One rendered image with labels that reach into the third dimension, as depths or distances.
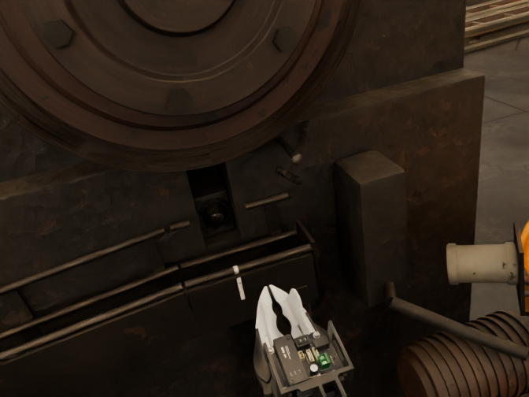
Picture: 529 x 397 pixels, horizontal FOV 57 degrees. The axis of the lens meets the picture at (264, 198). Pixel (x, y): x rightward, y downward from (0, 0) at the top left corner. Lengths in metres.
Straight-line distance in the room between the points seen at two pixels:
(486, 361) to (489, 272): 0.16
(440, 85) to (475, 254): 0.28
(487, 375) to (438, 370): 0.07
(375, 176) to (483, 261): 0.19
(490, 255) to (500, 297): 1.02
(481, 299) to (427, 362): 0.94
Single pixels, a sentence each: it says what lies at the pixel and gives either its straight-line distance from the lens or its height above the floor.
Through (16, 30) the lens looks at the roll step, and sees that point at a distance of 0.54.
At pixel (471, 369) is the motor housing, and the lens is 0.83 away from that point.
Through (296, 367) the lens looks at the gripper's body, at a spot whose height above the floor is 0.78.
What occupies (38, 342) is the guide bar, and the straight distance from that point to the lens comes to 0.75.
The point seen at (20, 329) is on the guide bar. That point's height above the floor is 0.68.
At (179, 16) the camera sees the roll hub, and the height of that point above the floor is 1.07.
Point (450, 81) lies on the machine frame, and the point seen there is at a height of 0.87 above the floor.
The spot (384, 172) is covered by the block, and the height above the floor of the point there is 0.80.
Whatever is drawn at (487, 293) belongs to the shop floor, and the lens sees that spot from 1.77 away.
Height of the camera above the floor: 1.13
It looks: 29 degrees down
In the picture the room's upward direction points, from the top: 10 degrees counter-clockwise
